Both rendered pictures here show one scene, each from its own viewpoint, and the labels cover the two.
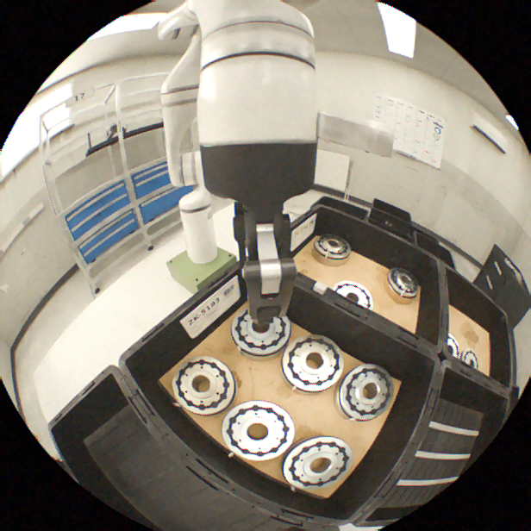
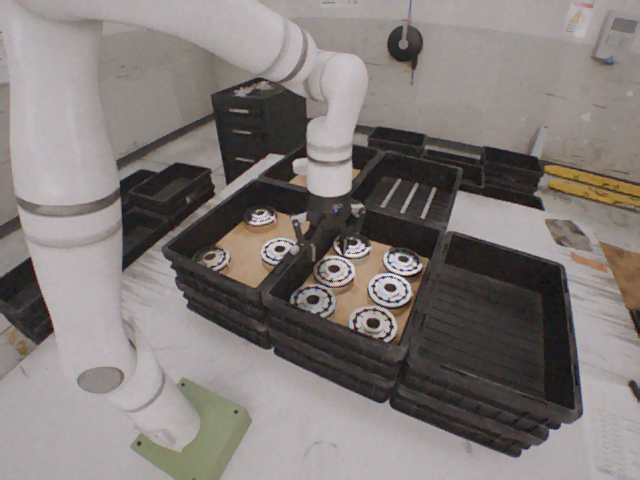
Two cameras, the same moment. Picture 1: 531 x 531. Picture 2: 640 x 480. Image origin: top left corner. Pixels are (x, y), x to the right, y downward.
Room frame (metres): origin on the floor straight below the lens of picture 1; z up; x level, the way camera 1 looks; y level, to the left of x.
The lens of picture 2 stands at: (0.23, 0.45, 1.40)
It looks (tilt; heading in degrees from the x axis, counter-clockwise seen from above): 39 degrees down; 259
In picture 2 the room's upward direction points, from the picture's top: straight up
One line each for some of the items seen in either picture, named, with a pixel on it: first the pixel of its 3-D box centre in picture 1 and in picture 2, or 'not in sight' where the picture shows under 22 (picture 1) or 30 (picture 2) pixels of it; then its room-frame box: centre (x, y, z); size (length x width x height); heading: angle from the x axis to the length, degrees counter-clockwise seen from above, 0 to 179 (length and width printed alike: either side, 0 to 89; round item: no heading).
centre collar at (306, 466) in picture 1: (320, 465); (403, 259); (-0.09, -0.07, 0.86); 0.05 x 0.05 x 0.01
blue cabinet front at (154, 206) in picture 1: (165, 186); not in sight; (1.87, 1.09, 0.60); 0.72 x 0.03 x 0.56; 146
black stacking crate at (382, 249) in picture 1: (362, 277); (258, 240); (0.27, -0.22, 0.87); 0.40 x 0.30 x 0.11; 52
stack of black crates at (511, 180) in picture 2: not in sight; (501, 187); (-1.41, -1.12, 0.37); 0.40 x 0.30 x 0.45; 146
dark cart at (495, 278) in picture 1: (491, 309); (266, 143); (0.19, -1.97, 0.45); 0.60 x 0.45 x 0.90; 56
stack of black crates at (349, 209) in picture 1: (335, 233); (67, 304); (1.22, -0.56, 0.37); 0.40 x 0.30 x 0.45; 55
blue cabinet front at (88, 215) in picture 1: (102, 221); not in sight; (1.21, 1.54, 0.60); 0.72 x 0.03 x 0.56; 146
